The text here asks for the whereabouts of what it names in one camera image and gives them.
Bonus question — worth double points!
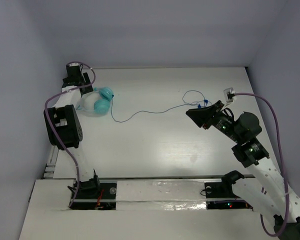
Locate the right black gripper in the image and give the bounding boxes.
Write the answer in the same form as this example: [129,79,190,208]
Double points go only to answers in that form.
[185,100,243,144]

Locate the thin blue headphone cable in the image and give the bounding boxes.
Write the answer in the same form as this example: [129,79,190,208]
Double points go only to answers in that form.
[110,90,211,124]

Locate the teal cat ear headphones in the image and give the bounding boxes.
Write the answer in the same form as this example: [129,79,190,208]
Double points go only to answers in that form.
[76,87,114,117]

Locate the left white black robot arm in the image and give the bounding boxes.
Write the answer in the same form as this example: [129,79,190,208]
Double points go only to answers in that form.
[43,61,102,205]

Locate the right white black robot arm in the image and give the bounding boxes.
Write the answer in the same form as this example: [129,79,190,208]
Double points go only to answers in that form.
[185,101,300,240]

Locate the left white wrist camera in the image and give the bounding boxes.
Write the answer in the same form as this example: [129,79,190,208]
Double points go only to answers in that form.
[66,62,81,67]

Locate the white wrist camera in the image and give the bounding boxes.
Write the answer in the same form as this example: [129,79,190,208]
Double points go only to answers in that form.
[66,62,81,67]
[223,87,236,104]

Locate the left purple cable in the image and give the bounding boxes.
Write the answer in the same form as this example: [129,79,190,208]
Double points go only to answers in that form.
[45,61,98,208]

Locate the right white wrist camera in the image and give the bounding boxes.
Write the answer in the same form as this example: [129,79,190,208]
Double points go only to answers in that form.
[223,87,236,104]

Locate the aluminium rail with foam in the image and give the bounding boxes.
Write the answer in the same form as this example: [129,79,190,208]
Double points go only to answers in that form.
[68,177,252,211]

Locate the left aluminium side rail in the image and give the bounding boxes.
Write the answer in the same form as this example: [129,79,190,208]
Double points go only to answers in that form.
[42,146,59,179]

